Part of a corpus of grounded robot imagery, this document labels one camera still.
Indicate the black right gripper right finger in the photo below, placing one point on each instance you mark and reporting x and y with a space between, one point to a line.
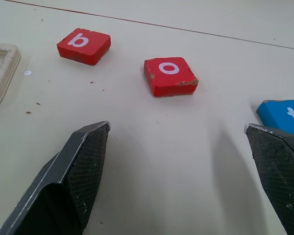
281 176

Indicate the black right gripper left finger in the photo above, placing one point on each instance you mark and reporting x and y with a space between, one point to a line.
63 195

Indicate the blue tile letter t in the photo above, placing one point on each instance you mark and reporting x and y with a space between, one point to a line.
274 115

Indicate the red tile letter o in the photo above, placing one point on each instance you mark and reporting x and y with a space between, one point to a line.
171 84

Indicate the red tile letter b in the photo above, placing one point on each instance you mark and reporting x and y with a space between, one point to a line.
94 46

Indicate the light wooden letter tray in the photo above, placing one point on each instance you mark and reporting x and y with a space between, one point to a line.
11 63

